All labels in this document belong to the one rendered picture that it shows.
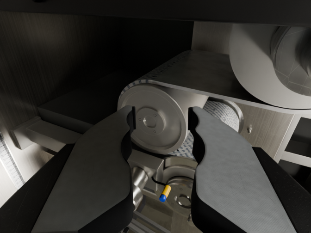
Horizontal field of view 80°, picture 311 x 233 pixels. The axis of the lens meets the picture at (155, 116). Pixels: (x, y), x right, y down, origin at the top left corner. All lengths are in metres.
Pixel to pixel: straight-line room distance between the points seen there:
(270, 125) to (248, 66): 0.41
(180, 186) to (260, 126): 0.38
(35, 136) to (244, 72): 0.39
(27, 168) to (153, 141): 0.31
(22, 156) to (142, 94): 0.32
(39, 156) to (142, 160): 0.29
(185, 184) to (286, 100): 0.18
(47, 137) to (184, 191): 0.28
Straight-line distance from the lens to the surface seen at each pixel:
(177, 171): 0.32
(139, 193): 0.29
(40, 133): 0.44
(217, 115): 0.45
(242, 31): 0.23
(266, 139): 0.65
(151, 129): 0.30
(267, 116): 0.61
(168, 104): 0.27
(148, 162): 0.31
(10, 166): 0.50
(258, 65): 0.23
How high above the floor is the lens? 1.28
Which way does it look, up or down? 21 degrees down
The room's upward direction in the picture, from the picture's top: 105 degrees clockwise
